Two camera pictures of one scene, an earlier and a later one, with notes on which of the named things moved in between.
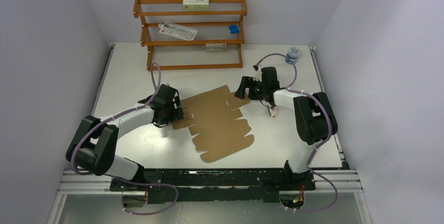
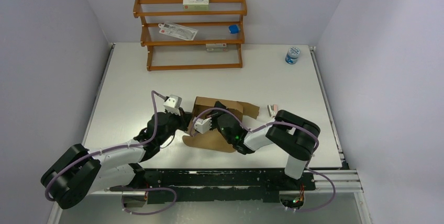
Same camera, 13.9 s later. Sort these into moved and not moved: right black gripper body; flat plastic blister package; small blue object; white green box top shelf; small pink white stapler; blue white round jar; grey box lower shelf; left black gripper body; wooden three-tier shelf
Moved: right black gripper body; left black gripper body
Not moved: white green box top shelf; wooden three-tier shelf; flat plastic blister package; grey box lower shelf; small blue object; blue white round jar; small pink white stapler
